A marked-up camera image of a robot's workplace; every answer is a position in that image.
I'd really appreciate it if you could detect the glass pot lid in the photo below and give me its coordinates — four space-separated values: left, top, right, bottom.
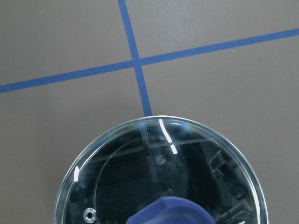
52 116 269 224

